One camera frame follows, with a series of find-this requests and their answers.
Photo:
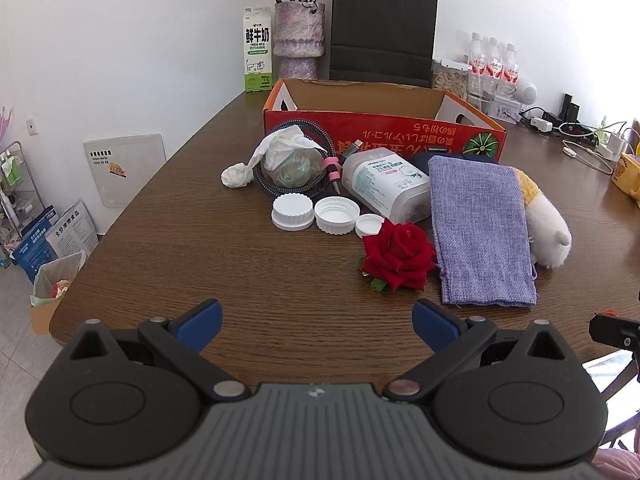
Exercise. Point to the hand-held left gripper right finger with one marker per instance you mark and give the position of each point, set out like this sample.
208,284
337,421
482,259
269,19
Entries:
430,320

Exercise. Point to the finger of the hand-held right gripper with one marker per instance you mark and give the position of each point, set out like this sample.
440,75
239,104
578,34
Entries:
615,332

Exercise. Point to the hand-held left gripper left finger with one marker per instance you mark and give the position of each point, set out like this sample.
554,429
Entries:
205,320

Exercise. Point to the purple cloth pouch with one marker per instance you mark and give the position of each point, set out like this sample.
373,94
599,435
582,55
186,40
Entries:
480,230

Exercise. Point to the yellow and white plush toy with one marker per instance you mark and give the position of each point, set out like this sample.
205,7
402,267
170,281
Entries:
547,232

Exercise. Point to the white wet wipes container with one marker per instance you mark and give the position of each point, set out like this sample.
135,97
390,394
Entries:
385,185

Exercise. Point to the clear plastic bag bundle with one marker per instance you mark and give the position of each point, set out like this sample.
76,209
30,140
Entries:
295,165

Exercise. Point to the red cardboard box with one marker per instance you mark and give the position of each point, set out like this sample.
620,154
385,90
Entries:
400,130

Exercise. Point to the red artificial rose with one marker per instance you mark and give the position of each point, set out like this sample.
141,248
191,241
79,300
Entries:
397,255

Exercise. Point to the small white lid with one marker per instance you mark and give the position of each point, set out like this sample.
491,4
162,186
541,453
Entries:
369,225

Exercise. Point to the large white ribbed lid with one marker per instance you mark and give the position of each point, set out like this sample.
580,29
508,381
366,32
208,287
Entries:
292,212

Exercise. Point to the open white ribbed lid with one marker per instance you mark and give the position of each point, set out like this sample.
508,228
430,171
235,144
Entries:
336,215

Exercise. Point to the crumpled white tissue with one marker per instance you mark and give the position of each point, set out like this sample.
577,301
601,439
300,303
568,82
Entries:
236,176

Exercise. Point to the yellow mug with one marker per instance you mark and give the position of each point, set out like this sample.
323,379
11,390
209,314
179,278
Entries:
627,175

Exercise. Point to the cardboard trash box with liner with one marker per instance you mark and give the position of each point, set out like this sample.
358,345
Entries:
45,320

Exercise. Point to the white board with sticker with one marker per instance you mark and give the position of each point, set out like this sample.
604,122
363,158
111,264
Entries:
125,170

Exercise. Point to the white charger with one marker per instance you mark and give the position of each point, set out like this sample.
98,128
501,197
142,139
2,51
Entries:
612,149

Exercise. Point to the blue cardboard box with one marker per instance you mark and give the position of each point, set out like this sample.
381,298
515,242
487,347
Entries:
32,250

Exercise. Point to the small white printed box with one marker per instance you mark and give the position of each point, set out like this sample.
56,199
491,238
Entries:
505,110

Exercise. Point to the black upright device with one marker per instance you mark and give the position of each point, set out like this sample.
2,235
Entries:
567,105

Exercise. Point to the clear drinking glass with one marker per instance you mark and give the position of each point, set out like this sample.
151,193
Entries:
482,90

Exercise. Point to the clear snack jar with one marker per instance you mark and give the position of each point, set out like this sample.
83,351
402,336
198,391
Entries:
449,80

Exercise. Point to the white round device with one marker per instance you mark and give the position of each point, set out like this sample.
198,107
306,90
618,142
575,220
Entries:
527,92

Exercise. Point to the clear water bottle red label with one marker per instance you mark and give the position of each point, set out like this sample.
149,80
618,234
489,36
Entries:
510,67
494,60
476,55

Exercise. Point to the white and green milk carton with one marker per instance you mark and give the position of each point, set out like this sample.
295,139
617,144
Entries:
257,50

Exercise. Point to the black paper bag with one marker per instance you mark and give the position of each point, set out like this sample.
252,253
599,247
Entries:
382,25

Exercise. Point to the purple textured vase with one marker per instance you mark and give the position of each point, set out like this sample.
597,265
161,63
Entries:
298,35

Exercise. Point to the white wall socket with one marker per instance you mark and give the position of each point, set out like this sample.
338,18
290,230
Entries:
33,125

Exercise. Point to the pink feather wall decoration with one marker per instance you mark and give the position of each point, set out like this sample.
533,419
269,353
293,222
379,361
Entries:
4,122

